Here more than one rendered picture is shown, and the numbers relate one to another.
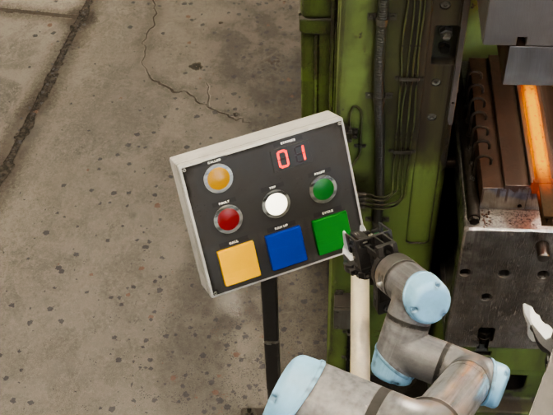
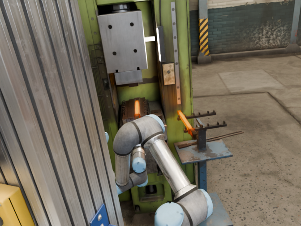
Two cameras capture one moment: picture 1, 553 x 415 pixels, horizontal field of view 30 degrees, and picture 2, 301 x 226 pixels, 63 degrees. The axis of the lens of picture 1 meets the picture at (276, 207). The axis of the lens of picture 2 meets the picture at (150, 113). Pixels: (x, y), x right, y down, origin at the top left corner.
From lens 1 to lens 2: 1.00 m
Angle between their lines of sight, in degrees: 25
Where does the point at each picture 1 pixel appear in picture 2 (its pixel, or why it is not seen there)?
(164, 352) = not seen: hidden behind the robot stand
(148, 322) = not seen: hidden behind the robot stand
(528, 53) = (119, 74)
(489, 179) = (124, 118)
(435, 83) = (107, 96)
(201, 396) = not seen: hidden behind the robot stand
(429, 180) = (114, 128)
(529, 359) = (152, 177)
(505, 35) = (112, 69)
